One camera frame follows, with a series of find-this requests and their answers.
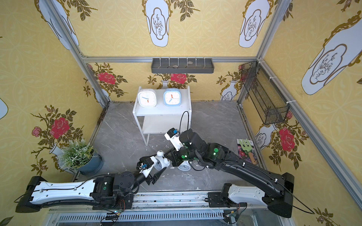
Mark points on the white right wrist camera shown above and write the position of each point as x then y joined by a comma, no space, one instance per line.
174,137

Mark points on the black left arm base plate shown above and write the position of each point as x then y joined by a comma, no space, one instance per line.
124,202

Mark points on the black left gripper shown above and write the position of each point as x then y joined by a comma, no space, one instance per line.
151,174

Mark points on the white twin-bell alarm clock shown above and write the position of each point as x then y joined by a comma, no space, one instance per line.
162,161

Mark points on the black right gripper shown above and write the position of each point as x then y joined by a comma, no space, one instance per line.
173,157

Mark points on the blue square alarm clock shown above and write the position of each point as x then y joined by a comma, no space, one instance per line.
172,97

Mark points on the potted green plant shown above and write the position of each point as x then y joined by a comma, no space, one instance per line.
81,156

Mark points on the grey wall-mounted tray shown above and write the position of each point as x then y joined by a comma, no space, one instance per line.
177,65

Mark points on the pink white seed packet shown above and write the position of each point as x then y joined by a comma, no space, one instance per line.
249,157

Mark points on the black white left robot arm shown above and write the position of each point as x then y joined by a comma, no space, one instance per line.
104,192

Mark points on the green plastic garden fork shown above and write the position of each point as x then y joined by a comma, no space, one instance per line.
245,145

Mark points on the white square alarm clock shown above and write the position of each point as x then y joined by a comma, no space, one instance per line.
147,98

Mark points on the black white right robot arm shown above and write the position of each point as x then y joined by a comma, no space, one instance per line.
278,189

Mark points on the aluminium slotted base rail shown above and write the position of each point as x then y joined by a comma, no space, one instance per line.
171,206

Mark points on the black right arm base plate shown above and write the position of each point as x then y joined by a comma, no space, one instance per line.
219,199

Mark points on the black wire mesh basket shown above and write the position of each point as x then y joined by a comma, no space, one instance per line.
271,106

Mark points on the white two-tier shelf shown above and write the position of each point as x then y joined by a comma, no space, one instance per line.
161,118

